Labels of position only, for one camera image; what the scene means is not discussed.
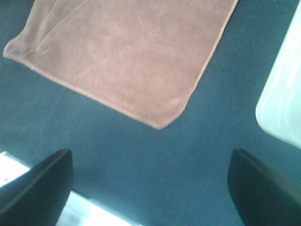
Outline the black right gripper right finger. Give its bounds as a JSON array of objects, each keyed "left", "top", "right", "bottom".
[{"left": 227, "top": 149, "right": 301, "bottom": 226}]

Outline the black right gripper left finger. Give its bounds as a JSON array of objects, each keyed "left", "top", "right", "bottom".
[{"left": 0, "top": 149, "right": 73, "bottom": 226}]

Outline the orange-brown towel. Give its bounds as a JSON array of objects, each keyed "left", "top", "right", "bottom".
[{"left": 3, "top": 0, "right": 237, "bottom": 129}]

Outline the white storage box with lid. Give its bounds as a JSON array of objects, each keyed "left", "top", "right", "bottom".
[{"left": 255, "top": 5, "right": 301, "bottom": 148}]

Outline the black table cloth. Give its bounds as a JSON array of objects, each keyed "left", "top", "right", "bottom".
[{"left": 0, "top": 0, "right": 301, "bottom": 226}]

